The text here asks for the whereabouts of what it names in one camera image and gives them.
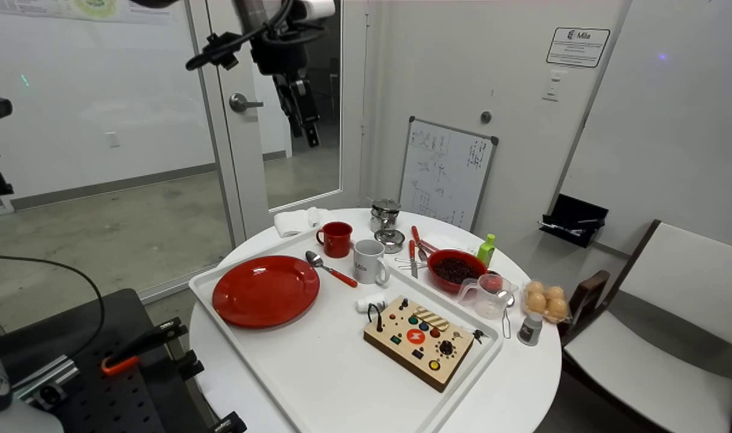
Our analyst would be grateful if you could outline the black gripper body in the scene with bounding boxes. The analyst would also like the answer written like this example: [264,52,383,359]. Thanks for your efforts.
[251,30,313,112]

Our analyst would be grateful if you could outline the small white object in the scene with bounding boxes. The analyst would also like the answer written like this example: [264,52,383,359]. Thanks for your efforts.
[353,294,388,315]

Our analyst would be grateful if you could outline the orange round plate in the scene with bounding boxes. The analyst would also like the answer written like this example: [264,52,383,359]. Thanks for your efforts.
[209,253,322,331]

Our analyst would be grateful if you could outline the white folded cloth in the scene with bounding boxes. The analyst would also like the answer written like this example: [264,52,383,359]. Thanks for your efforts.
[271,205,332,241]

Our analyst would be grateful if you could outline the red mug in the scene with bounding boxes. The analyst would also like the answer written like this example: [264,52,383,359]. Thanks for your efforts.
[313,220,356,259]

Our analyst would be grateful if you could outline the small metal strainer cup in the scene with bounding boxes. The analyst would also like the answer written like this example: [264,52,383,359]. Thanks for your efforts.
[374,225,407,255]

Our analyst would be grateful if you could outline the small leaning whiteboard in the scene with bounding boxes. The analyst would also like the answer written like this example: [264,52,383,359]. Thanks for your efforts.
[397,115,501,235]

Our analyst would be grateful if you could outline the white mug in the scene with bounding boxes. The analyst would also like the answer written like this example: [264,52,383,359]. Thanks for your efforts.
[352,237,392,289]

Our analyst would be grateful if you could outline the red bowl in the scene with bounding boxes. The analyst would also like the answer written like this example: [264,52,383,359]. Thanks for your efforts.
[427,247,490,296]

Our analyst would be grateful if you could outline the small green bottle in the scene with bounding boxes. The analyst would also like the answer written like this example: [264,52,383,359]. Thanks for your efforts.
[474,230,498,269]

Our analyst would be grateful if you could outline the wooden busy board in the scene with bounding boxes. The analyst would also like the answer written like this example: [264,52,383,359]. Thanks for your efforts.
[362,296,477,395]

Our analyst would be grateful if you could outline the clear measuring cup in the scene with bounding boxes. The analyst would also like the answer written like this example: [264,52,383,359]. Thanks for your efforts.
[458,269,519,341]

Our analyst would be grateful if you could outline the white plastic tray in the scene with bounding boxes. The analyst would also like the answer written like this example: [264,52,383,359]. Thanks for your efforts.
[185,225,505,433]

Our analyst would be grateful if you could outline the small silver kitchen timer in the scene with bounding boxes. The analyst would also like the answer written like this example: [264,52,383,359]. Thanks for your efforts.
[516,313,545,348]

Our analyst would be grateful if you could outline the silver door handle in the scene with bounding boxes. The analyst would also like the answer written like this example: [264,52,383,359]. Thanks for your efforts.
[226,91,264,115]

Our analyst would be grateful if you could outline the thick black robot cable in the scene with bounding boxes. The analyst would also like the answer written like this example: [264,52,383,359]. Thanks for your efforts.
[182,0,299,72]

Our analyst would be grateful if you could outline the metal spoon red handle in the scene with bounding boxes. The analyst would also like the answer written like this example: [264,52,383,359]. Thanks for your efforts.
[304,247,362,291]

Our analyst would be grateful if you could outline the wall poster green circle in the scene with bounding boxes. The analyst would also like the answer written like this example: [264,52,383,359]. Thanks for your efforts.
[0,0,157,23]

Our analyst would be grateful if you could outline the white light switch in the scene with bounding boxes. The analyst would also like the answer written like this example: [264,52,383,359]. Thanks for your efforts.
[539,75,564,105]

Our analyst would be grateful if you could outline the thin black cable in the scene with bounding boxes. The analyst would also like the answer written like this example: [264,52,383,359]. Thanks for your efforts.
[0,250,108,340]

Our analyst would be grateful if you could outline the black wall file holder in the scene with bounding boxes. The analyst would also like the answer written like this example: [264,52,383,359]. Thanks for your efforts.
[539,192,612,250]

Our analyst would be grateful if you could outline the white wall sign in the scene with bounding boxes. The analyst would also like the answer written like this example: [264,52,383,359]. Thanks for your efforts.
[545,23,613,70]

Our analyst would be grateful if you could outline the black clamp orange handle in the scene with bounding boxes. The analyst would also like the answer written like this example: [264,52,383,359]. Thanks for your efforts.
[98,315,191,380]

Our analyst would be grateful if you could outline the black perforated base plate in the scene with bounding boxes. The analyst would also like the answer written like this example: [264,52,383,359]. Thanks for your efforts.
[0,287,224,433]

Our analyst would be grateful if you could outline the aluminium rail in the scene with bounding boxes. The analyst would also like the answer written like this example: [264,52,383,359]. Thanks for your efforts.
[10,354,81,404]

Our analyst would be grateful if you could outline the white chair dark frame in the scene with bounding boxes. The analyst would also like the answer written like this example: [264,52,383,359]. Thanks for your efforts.
[555,218,732,433]

